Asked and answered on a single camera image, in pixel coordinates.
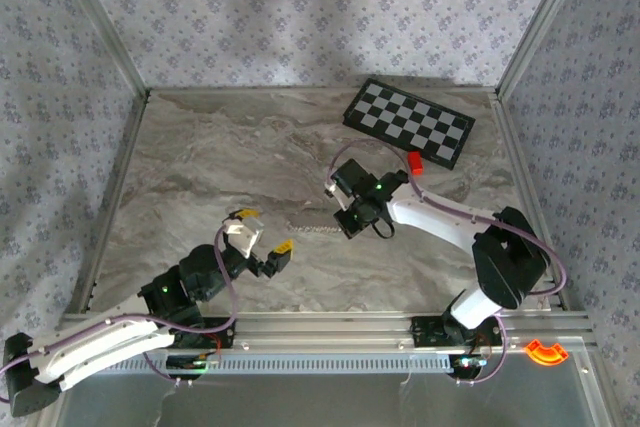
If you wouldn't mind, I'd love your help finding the red block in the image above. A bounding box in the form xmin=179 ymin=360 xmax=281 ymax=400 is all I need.
xmin=405 ymin=150 xmax=426 ymax=177

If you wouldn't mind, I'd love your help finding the grey metal sheet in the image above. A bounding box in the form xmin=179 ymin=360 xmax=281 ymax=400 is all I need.
xmin=54 ymin=371 xmax=601 ymax=427

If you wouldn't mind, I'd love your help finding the small circuit board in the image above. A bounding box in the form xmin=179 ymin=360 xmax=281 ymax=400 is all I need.
xmin=166 ymin=354 xmax=222 ymax=374
xmin=449 ymin=354 xmax=490 ymax=373

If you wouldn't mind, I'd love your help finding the aluminium table side rail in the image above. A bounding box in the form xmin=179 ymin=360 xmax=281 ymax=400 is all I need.
xmin=74 ymin=89 xmax=151 ymax=313
xmin=491 ymin=89 xmax=572 ymax=312

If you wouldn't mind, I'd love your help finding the floral patterned backdrop cloth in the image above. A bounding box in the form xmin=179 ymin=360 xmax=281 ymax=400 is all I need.
xmin=0 ymin=0 xmax=146 ymax=427
xmin=502 ymin=0 xmax=640 ymax=427
xmin=64 ymin=0 xmax=576 ymax=89

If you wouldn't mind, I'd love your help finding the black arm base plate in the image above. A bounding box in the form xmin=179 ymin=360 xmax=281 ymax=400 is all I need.
xmin=410 ymin=315 xmax=504 ymax=348
xmin=172 ymin=316 xmax=237 ymax=352

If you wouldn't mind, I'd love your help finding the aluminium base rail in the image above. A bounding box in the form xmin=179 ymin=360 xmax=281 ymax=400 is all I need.
xmin=59 ymin=310 xmax=599 ymax=353

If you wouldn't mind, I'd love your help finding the aluminium frame post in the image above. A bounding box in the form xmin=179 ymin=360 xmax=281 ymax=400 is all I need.
xmin=49 ymin=0 xmax=152 ymax=98
xmin=497 ymin=0 xmax=597 ymax=101

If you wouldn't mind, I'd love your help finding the black grey chessboard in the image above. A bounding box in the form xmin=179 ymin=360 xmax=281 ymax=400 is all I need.
xmin=341 ymin=77 xmax=477 ymax=171

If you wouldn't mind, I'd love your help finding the silver keyring with chain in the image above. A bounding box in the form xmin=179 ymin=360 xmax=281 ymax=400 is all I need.
xmin=288 ymin=223 xmax=347 ymax=236

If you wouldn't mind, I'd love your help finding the orange curved plastic piece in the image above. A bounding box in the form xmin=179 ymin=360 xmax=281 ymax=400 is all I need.
xmin=523 ymin=339 xmax=570 ymax=367

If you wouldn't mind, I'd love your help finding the grey slotted cable duct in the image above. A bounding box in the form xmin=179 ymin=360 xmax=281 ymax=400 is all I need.
xmin=107 ymin=351 xmax=454 ymax=376

